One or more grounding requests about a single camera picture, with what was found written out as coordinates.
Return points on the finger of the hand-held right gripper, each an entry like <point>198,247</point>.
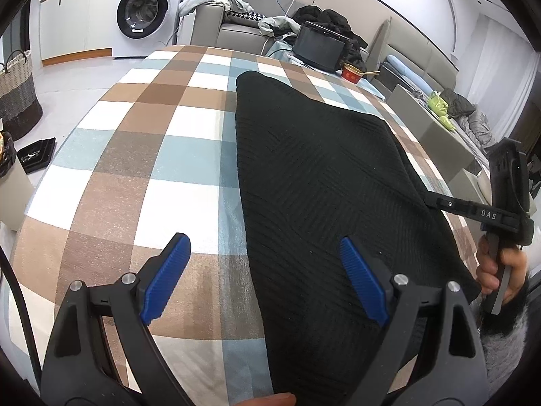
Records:
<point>452,205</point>

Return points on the woven laundry basket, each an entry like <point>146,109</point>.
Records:
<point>17,93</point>

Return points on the pile of black clothes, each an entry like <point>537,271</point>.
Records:
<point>329,19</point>

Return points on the houndstooth pillow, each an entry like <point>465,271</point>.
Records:
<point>247,17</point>

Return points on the person's right hand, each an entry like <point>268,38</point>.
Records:
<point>516,273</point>

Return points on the black cooker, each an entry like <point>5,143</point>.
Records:
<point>317,48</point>

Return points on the small grey stool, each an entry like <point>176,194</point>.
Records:
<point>467,188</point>

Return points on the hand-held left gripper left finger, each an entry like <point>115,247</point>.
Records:
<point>165,279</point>

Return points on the brown blue checkered blanket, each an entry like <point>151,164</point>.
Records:
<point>126,177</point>

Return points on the pale grey garment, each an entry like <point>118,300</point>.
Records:
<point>277,24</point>

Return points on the blue pillow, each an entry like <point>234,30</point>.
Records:
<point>408,67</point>

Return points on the grey duvet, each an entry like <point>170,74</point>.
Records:
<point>469,122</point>

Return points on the red bowl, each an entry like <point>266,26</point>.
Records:
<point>353,74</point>

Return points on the person's left hand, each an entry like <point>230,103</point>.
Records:
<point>270,401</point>

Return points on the black knit sweater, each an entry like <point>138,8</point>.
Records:
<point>317,198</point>

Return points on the grey upholstered bed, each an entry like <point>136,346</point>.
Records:
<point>410,46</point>

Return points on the green toy figure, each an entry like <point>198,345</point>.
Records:
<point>439,103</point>

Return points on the black plastic tray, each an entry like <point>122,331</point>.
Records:
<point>38,154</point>

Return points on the person's right forearm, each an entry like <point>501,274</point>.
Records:
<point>503,346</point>

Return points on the white trash bin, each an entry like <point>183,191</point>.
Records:
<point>12,194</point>

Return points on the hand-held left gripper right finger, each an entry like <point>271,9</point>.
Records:
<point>363,283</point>

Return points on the teal checkered tablecloth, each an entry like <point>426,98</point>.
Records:
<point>372,86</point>

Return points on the white washing machine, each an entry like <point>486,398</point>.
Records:
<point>143,12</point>

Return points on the grey sofa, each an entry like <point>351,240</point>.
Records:
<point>236,36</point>

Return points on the white kitchen base cabinet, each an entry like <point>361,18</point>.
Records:
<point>72,21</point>

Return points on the light blue blanket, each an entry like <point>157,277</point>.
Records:
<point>207,2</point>

